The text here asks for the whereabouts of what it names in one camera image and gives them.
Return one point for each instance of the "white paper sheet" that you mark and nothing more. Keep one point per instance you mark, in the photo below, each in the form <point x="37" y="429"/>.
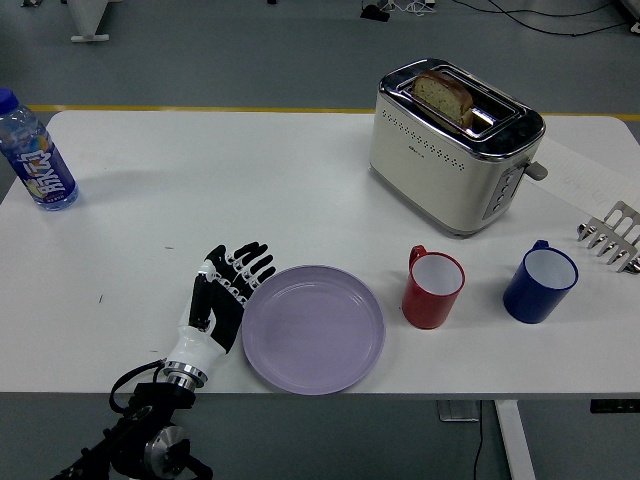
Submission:
<point x="580" y="170"/>

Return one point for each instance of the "red mug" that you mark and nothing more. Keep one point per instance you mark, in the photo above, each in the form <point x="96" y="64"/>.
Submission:
<point x="431" y="290"/>

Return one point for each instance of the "cream toaster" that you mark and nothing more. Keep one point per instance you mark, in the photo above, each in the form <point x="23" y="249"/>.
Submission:
<point x="440" y="165"/>

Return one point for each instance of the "black table control panel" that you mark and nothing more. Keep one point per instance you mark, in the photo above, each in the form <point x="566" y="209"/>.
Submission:
<point x="615" y="406"/>

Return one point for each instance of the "bread slice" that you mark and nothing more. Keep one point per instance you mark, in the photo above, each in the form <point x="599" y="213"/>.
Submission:
<point x="442" y="95"/>

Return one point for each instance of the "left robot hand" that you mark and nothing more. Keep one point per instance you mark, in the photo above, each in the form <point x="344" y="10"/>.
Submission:
<point x="220" y="305"/>

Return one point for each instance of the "white table leg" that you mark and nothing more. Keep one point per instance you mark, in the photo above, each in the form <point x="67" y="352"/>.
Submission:
<point x="515" y="440"/>

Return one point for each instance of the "purple plate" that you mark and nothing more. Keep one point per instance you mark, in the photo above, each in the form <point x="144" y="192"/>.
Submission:
<point x="314" y="329"/>

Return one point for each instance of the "blue drink bottle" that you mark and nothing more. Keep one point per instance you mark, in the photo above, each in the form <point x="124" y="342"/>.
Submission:
<point x="37" y="155"/>

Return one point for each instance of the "grey bracket under table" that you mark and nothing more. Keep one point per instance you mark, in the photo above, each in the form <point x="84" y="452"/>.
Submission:
<point x="457" y="410"/>

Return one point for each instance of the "black power adapter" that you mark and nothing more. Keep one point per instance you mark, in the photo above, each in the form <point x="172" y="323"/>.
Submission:
<point x="375" y="13"/>

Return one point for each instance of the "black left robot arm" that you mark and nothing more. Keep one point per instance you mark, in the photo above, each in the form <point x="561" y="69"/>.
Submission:
<point x="145" y="430"/>

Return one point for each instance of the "white furniture foot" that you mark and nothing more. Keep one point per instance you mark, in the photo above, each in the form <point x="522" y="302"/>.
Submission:
<point x="90" y="20"/>

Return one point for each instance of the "blue mug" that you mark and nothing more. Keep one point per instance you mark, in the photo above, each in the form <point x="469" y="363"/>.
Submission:
<point x="540" y="285"/>

